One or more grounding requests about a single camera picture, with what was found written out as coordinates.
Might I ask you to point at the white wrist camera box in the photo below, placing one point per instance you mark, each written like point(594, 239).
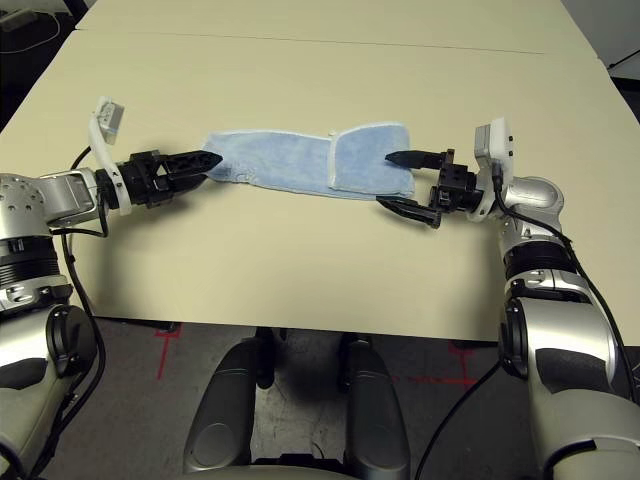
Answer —
point(500, 145)
point(107, 117)

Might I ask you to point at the grey power adapter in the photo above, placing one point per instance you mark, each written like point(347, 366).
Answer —
point(15, 20)

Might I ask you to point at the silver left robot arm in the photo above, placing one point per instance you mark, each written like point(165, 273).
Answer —
point(30, 200)

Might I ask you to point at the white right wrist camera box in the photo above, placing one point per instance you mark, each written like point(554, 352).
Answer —
point(500, 145)

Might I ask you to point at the black cabinet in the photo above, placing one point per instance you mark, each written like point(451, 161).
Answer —
point(629, 75)

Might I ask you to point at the light blue terry towel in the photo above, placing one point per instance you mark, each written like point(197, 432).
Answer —
point(280, 160)

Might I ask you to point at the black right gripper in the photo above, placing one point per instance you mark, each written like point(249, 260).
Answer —
point(457, 190)

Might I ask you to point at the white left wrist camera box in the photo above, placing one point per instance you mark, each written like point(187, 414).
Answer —
point(107, 117)

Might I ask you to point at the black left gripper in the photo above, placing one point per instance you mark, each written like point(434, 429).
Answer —
point(145, 180)

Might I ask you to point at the grey robot torso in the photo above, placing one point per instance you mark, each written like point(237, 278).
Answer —
point(260, 474)

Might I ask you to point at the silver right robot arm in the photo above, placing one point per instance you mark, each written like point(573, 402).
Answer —
point(565, 340)

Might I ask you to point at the red floor tape cross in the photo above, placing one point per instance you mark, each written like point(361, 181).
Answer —
point(161, 357)
point(462, 367)

